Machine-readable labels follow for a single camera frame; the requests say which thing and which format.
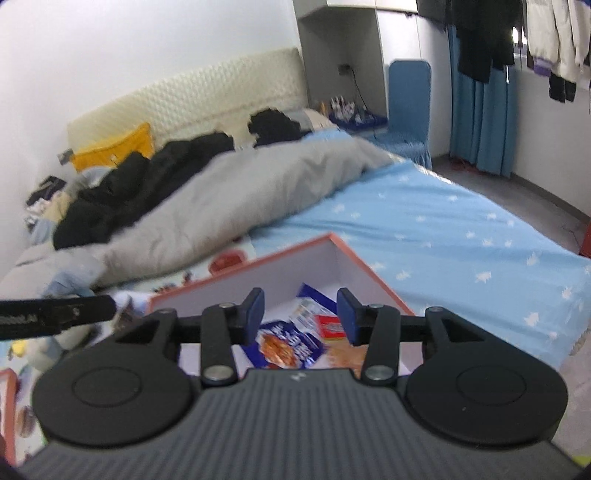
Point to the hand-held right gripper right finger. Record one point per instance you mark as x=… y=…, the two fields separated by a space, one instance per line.
x=348 y=318

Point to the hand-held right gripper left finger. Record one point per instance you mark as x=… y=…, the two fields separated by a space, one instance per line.
x=254 y=316

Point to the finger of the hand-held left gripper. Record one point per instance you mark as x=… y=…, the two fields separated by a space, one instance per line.
x=87 y=309

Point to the clear packet with red label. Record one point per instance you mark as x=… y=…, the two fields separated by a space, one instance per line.
x=330 y=326

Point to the blue snack packet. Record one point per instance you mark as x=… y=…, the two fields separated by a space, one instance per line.
x=281 y=344

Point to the pink cardboard box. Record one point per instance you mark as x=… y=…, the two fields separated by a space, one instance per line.
x=300 y=263

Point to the blue patterned plastic bag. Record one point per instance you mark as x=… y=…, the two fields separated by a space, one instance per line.
x=69 y=282

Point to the dark silver snack packet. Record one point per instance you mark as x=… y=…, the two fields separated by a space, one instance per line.
x=127 y=318

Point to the white plush duck toy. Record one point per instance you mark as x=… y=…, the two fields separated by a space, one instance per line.
x=55 y=351

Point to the food printed tablecloth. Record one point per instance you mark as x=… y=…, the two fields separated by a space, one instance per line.
x=184 y=284

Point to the pink box lid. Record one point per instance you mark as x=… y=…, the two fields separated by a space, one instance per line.
x=9 y=415

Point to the grey duvet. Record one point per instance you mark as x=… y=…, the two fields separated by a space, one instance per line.
x=254 y=194

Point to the pile of clothes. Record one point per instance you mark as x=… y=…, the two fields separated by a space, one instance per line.
x=46 y=189

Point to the black jacket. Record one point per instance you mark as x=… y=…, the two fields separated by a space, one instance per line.
x=138 y=184

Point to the blue starred bedsheet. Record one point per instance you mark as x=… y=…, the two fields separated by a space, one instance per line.
x=461 y=230

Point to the yellow pillow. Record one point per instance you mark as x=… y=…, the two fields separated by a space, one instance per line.
x=120 y=147

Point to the black garment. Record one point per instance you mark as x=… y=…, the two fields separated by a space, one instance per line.
x=272 y=127

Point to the beige pillow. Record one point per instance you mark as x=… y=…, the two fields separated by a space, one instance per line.
x=318 y=121

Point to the row of small bottles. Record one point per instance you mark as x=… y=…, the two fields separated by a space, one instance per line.
x=344 y=108

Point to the blue chair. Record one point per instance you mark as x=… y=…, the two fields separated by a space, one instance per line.
x=408 y=101

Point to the cream padded headboard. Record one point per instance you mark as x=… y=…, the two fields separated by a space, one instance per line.
x=207 y=87

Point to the blue curtain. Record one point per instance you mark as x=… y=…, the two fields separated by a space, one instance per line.
x=480 y=120

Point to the orange object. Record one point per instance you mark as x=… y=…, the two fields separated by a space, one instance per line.
x=585 y=241

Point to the dark hanging clothes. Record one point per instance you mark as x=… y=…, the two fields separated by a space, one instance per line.
x=480 y=37

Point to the white hanging jacket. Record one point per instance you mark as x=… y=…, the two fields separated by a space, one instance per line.
x=558 y=32

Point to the wall socket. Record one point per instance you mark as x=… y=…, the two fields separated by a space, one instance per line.
x=344 y=69

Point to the white wall cabinet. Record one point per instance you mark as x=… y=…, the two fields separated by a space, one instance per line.
x=323 y=37

